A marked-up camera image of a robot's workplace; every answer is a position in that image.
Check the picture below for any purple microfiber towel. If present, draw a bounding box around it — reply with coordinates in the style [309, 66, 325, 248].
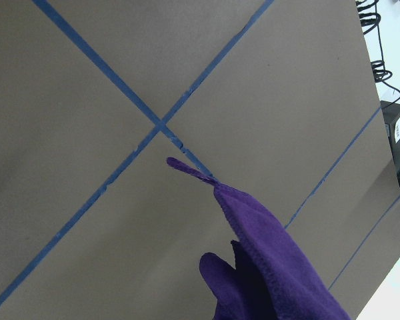
[167, 157, 349, 319]

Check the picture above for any black coiled cable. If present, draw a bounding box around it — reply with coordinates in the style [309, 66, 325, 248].
[355, 0, 400, 107]

